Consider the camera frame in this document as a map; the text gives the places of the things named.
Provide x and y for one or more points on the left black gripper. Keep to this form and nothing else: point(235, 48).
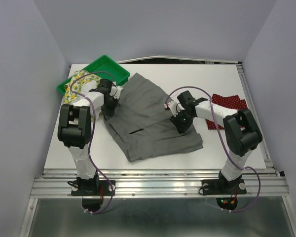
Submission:
point(110, 111)

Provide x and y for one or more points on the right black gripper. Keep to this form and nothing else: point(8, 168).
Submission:
point(181, 127)

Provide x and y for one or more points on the grey skirt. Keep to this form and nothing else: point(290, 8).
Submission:
point(141, 126)

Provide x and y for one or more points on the red polka dot skirt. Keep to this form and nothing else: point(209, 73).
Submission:
point(231, 102)

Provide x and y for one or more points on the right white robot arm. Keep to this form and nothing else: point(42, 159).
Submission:
point(241, 136)

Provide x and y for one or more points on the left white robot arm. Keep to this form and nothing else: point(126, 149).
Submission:
point(76, 129)

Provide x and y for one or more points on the green plastic tray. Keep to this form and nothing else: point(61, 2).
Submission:
point(106, 64)

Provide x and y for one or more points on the yellow lemon print skirt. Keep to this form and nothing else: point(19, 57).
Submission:
point(74, 86)

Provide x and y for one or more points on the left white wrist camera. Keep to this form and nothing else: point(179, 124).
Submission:
point(116, 91)

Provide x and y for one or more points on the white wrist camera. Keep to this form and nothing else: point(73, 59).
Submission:
point(116, 91)
point(173, 107)

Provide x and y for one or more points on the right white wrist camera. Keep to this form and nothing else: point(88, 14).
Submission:
point(173, 107)

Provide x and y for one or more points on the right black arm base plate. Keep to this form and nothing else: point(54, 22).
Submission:
point(219, 187)

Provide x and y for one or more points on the aluminium frame rail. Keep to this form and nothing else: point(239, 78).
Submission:
point(157, 183)

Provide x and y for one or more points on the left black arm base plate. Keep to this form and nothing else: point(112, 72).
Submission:
point(104, 189)

